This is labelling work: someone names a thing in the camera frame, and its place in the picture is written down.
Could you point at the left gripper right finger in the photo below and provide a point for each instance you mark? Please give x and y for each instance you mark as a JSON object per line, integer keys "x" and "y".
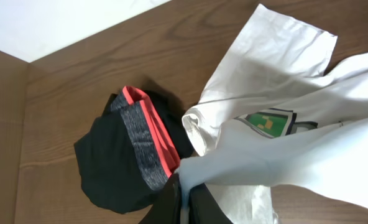
{"x": 204, "y": 209}

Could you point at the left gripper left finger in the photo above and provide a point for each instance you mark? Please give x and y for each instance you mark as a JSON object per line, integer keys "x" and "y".
{"x": 166, "y": 209}

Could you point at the white printed t-shirt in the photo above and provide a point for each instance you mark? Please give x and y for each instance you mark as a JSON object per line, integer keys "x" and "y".
{"x": 272, "y": 115}

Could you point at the black shorts with red waistband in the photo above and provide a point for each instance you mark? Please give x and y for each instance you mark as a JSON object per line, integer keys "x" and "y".
{"x": 131, "y": 150}

